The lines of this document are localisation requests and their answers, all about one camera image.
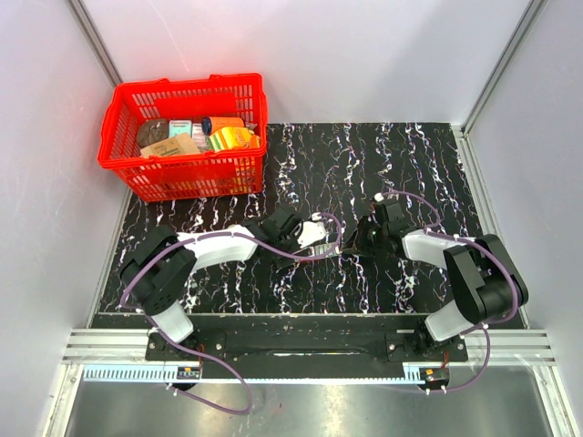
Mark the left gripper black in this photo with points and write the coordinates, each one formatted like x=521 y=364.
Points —
x=281 y=260

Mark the teal small box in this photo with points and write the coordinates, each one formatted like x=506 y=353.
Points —
x=179 y=127

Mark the yellow orange snack box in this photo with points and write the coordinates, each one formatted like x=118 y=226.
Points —
x=234 y=138

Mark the red plastic shopping basket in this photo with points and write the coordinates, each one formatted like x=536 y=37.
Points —
x=227 y=173

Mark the black marble pattern mat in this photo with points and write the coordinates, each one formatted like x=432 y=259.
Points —
x=334 y=168

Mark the brown round cookie pack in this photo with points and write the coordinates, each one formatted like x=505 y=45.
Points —
x=152 y=131

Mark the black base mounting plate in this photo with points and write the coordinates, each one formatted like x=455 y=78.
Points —
x=320 y=347

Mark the brown cardboard packet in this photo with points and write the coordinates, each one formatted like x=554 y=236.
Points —
x=179 y=145

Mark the pink white small box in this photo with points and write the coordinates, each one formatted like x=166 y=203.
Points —
x=198 y=135

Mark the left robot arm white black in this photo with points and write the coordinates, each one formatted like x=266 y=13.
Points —
x=157 y=270

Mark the staple box red white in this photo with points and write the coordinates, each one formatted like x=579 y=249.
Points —
x=327 y=250

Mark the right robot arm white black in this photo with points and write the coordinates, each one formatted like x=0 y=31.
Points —
x=485 y=282

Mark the orange can blue lid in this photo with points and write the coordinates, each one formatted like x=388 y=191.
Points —
x=210 y=125

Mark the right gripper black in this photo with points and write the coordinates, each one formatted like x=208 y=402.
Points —
x=356 y=242

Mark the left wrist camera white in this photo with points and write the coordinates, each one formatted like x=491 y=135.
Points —
x=312 y=230

